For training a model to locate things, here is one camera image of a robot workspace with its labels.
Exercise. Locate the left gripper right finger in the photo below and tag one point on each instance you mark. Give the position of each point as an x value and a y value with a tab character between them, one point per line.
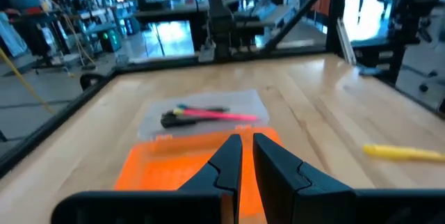
278	175

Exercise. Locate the yellow Bic highlighter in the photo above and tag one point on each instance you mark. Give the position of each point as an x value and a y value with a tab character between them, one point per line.
400	152

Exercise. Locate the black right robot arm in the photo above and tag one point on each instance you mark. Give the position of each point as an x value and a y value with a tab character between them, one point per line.
222	15

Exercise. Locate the black pen rubber grip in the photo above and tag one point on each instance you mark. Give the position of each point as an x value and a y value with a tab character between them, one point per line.
177	121

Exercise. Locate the clear plastic supply box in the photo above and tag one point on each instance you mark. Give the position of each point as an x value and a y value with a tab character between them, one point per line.
240	102

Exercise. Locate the green lit device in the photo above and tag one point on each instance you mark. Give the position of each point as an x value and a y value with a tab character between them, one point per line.
110	41

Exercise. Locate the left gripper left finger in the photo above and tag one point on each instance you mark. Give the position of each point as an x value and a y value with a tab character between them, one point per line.
226	168

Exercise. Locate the thin pink pencil yellow end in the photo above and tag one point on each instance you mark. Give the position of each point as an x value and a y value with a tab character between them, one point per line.
222	115

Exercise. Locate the orange plastic box lid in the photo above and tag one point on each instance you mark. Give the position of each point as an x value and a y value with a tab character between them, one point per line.
160	168

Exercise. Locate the black aluminium table frame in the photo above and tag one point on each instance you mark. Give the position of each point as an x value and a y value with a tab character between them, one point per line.
52	125

